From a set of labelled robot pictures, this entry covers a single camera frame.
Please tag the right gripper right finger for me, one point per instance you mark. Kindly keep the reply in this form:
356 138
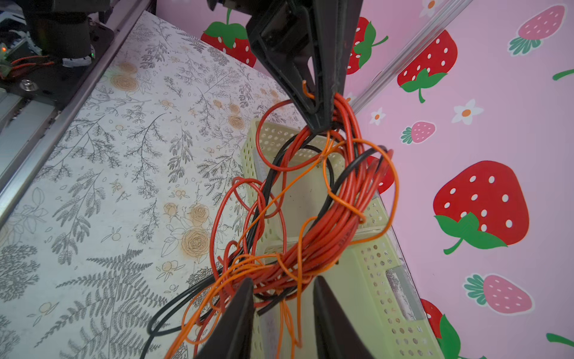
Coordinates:
335 336

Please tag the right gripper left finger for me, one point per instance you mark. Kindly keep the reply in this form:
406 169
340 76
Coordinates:
232 336

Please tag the left green basket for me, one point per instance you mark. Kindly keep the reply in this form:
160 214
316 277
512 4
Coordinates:
371 280

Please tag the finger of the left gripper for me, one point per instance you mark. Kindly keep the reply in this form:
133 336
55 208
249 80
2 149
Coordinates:
305 46

